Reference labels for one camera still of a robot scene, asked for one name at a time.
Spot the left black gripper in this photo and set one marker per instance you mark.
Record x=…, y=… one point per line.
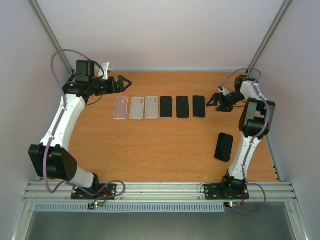
x=113, y=86

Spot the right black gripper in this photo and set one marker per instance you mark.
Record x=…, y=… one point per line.
x=223, y=99

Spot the phone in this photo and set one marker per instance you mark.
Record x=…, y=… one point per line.
x=199, y=106
x=182, y=107
x=224, y=147

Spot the white phone case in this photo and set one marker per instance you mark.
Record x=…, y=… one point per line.
x=137, y=108
x=151, y=107

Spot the pink phone case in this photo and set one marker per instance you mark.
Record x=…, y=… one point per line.
x=120, y=108

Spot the black smartphone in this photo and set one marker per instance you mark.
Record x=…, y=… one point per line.
x=166, y=107

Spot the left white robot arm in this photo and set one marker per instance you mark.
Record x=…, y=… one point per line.
x=51, y=158

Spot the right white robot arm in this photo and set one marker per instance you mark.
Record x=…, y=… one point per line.
x=254, y=124

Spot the right circuit board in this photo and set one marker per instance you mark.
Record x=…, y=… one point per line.
x=232, y=204

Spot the circuit board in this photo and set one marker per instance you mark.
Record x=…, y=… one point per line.
x=232, y=204
x=95, y=205

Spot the left circuit board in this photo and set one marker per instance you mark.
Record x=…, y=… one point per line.
x=95, y=205

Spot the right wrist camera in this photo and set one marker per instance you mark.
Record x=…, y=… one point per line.
x=224, y=91

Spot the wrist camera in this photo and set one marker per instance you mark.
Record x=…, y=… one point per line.
x=107, y=67
x=224, y=91

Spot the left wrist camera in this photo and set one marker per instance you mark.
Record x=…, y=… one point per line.
x=107, y=67

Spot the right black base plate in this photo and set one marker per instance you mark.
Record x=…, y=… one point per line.
x=218, y=191

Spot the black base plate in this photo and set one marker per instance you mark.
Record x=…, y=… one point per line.
x=218, y=191
x=105, y=191

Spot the grey slotted cable duct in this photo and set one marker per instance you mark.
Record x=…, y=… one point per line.
x=132, y=207

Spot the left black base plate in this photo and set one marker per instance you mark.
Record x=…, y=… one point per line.
x=105, y=191

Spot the aluminium front rail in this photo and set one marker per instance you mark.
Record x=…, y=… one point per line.
x=159, y=192

